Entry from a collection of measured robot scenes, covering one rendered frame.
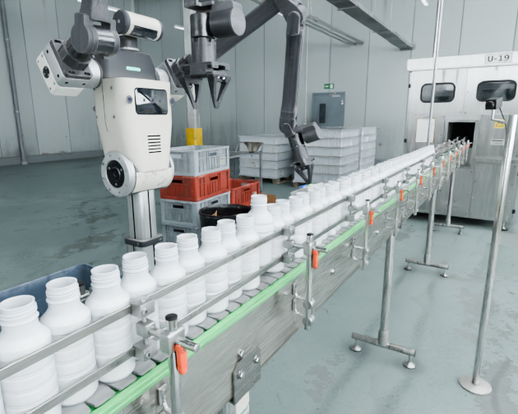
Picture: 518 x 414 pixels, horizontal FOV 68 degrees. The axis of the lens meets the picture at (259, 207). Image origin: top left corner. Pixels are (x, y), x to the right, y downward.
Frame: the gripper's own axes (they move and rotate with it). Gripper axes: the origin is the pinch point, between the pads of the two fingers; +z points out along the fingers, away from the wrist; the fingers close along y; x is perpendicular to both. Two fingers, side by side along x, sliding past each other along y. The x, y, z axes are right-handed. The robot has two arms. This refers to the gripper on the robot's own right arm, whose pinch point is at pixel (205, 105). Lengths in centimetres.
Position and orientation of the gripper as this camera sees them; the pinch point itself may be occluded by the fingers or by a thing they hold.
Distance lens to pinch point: 95.8
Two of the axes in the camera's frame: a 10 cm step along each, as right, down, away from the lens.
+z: 0.1, 9.8, 2.2
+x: 5.2, -1.9, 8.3
